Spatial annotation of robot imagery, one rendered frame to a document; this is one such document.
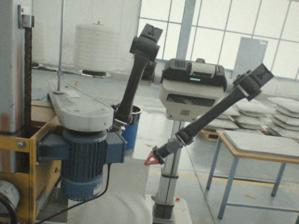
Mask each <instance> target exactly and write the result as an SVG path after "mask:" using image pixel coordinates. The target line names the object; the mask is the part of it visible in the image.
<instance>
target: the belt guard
mask: <svg viewBox="0 0 299 224"><path fill-rule="evenodd" d="M65 86H68V87H65ZM54 89H57V80H50V81H48V94H49V96H50V99H51V102H52V104H53V107H54V110H55V113H56V115H57V118H58V121H59V123H60V125H62V126H63V127H66V128H68V129H71V130H75V131H81V132H97V131H102V130H106V129H108V128H110V127H111V126H112V122H113V113H114V110H113V108H112V107H110V106H108V105H106V104H105V103H103V102H101V101H99V100H98V99H96V98H94V97H92V96H91V95H89V94H87V93H85V92H84V91H82V90H80V89H79V88H77V87H75V86H73V85H71V84H70V83H68V82H66V81H63V80H61V89H62V90H65V91H75V92H76V93H77V94H78V95H79V96H80V98H71V97H70V96H69V95H68V94H67V93H65V94H52V90H54Z"/></svg>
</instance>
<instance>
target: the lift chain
mask: <svg viewBox="0 0 299 224"><path fill-rule="evenodd" d="M31 73H32V27H31V28H28V27H25V48H24V124H25V127H24V133H25V135H24V138H28V139H30V138H31V103H32V97H31V93H32V87H31V83H32V76H31ZM24 160H25V162H24V166H26V167H29V152H25V154H24Z"/></svg>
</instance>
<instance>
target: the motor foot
mask: <svg viewBox="0 0 299 224"><path fill-rule="evenodd" d="M65 146H66V153H65ZM68 152H69V144H67V145H66V142H65V143H64V141H63V139H62V136H59V135H54V134H51V128H49V129H48V130H47V131H46V132H45V133H44V134H43V135H42V136H41V137H40V138H39V139H38V140H37V146H36V161H37V162H38V163H39V164H40V163H41V162H42V161H52V160H65V155H66V159H67V160H68Z"/></svg>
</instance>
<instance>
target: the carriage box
mask: <svg viewBox="0 0 299 224"><path fill-rule="evenodd" d="M57 125H60V123H59V121H58V118H57V115H56V113H55V110H54V107H51V106H44V105H34V104H31V138H30V139H28V138H20V137H15V138H12V137H5V136H0V149H5V150H13V151H21V152H29V167H26V166H24V163H23V165H22V166H21V167H20V168H19V169H18V171H17V172H16V173H7V172H0V180H3V181H7V182H10V183H12V184H13V185H14V186H15V187H16V188H17V189H18V191H19V193H20V199H19V202H18V204H17V205H18V206H17V207H16V209H15V210H16V213H17V218H18V220H17V222H20V223H30V224H34V223H35V221H36V216H37V214H38V213H37V205H38V204H39V202H38V201H39V199H40V198H41V196H42V194H43V193H44V191H45V190H46V189H47V197H48V196H49V194H50V193H51V191H52V189H53V188H54V186H55V183H56V182H57V180H58V178H59V177H60V175H61V160H52V161H42V162H41V163H40V164H39V163H38V162H37V161H36V146H37V140H38V139H39V138H40V137H41V136H42V135H43V134H44V133H45V132H46V131H47V130H48V129H49V128H51V134H54V135H56V134H57ZM0 220H1V221H11V217H4V218H0Z"/></svg>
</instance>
